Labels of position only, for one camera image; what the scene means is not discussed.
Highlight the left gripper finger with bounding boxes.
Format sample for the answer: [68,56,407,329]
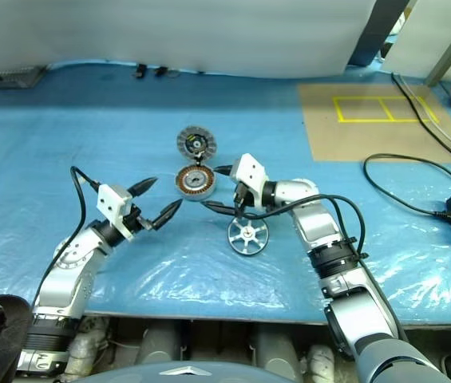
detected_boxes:
[128,176,158,196]
[151,199,184,231]

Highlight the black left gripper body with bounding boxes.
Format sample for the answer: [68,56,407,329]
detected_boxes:
[123,201,158,236]

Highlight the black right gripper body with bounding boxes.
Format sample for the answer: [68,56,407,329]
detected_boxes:
[232,182,251,211]

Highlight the silver spoked motor rotor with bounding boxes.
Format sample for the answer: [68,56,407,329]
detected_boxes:
[226,216,270,255]

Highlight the motor stator copper windings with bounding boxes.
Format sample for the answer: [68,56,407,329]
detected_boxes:
[174,163,219,203]

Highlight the silver motor rotor housing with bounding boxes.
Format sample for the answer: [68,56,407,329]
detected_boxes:
[176,124,218,162]

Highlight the blue plastic table cover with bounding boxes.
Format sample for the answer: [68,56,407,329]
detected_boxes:
[0,59,451,326]

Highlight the grey rounded cylinder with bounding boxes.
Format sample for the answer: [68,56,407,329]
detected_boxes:
[140,318,183,365]
[255,326,303,377]

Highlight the brown cardboard sheet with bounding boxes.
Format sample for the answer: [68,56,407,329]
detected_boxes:
[297,83,451,164]

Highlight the large white foam sheet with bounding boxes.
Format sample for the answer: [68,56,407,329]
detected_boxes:
[0,0,374,79]

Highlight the grey robot torso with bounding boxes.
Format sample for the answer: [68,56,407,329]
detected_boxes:
[89,361,303,383]

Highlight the grey ribbed grille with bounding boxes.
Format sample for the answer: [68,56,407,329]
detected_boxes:
[0,65,49,89]

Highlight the white panel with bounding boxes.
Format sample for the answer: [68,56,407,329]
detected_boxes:
[382,0,451,81]

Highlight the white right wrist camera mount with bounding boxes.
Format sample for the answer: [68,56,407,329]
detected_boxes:
[231,153,269,209]

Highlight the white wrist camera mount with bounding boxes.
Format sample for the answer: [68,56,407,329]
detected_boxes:
[97,184,134,243]
[231,153,269,209]

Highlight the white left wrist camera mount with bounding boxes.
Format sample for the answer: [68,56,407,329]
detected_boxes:
[97,184,134,243]

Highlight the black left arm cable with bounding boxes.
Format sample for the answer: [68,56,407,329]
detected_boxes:
[29,165,102,308]

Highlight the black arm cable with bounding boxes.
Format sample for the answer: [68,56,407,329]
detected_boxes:
[235,193,409,340]
[29,165,102,308]

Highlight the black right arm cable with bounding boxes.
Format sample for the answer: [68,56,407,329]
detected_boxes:
[235,193,409,340]

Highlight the black power adapter cable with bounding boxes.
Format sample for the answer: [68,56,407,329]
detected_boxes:
[362,153,451,221]

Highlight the black fabric strap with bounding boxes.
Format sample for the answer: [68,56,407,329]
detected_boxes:
[0,294,34,383]

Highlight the dark grey post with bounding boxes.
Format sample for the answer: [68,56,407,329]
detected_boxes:
[346,0,417,67]

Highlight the long black cable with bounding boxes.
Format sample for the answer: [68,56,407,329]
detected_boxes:
[391,71,451,171]

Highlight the long grey cable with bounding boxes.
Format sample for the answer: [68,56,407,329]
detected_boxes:
[398,77,451,157]

